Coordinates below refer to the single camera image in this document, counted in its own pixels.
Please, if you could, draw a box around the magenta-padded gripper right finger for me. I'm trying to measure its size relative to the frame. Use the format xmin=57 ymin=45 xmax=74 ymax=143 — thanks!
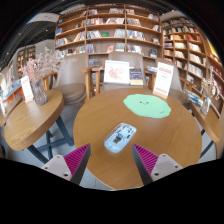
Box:
xmin=131 ymin=143 xmax=184 ymax=186

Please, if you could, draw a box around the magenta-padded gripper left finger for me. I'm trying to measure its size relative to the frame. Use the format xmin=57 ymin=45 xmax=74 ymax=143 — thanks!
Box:
xmin=41 ymin=143 xmax=92 ymax=186

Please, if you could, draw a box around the transparent computer mouse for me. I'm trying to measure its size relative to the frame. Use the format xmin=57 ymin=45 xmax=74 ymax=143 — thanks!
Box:
xmin=103 ymin=122 xmax=138 ymax=154

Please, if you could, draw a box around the green smiley mouse pad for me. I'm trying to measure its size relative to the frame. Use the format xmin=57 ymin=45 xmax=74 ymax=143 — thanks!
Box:
xmin=122 ymin=93 xmax=172 ymax=119

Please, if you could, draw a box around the round wooden side table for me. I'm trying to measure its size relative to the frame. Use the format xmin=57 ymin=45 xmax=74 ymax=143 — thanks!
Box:
xmin=0 ymin=96 xmax=23 ymax=128
xmin=3 ymin=88 xmax=75 ymax=164
xmin=190 ymin=101 xmax=224 ymax=158

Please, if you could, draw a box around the taupe armchair with wooden arms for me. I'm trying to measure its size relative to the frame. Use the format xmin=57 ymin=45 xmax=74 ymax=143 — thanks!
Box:
xmin=154 ymin=58 xmax=201 ymax=108
xmin=89 ymin=50 xmax=158 ymax=98
xmin=42 ymin=53 xmax=91 ymax=106

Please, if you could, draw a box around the glass vase with pink flowers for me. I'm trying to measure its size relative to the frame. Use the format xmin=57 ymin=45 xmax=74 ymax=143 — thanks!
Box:
xmin=21 ymin=48 xmax=64 ymax=107

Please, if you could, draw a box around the glass vase with pale flowers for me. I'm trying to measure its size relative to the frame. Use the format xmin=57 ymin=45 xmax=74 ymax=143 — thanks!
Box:
xmin=199 ymin=66 xmax=223 ymax=117

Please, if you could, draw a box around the stack of magazines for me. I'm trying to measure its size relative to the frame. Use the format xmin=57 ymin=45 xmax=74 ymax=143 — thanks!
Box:
xmin=184 ymin=89 xmax=204 ymax=108

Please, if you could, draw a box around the small white sign card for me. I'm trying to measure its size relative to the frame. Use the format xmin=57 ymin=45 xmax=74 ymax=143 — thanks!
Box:
xmin=20 ymin=75 xmax=35 ymax=103

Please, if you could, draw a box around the white and red standing sign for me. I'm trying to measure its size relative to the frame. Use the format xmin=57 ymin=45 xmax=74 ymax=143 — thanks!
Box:
xmin=152 ymin=61 xmax=175 ymax=100

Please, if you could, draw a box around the colourful book display stand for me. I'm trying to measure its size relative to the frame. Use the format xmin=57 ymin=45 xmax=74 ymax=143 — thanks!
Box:
xmin=0 ymin=64 xmax=24 ymax=104

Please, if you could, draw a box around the dark cover book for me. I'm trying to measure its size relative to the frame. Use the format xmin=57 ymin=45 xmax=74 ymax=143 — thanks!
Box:
xmin=129 ymin=68 xmax=145 ymax=87

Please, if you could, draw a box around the white framed floral picture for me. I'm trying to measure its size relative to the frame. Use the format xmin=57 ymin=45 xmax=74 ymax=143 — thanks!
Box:
xmin=103 ymin=59 xmax=131 ymax=86

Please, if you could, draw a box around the small distant wooden bookshelf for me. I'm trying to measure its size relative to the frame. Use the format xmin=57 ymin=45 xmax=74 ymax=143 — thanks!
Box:
xmin=16 ymin=44 xmax=37 ymax=79

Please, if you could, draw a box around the angled wooden bookshelf unit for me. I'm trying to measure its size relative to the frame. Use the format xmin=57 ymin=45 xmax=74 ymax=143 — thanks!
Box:
xmin=160 ymin=15 xmax=224 ymax=114

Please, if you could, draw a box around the wide wooden bookshelf unit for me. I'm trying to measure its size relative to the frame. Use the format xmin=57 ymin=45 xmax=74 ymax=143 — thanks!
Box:
xmin=54 ymin=3 xmax=163 ymax=68

